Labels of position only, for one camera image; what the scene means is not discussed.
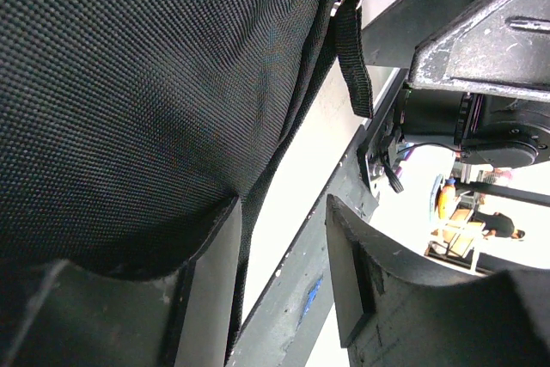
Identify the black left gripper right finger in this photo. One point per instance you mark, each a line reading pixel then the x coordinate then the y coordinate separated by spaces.
pixel 396 308

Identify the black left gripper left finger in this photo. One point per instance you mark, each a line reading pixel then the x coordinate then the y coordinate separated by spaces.
pixel 59 314

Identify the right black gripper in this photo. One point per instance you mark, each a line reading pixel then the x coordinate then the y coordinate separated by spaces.
pixel 495 47

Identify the black student backpack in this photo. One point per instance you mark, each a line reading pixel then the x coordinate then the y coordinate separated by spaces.
pixel 125 122

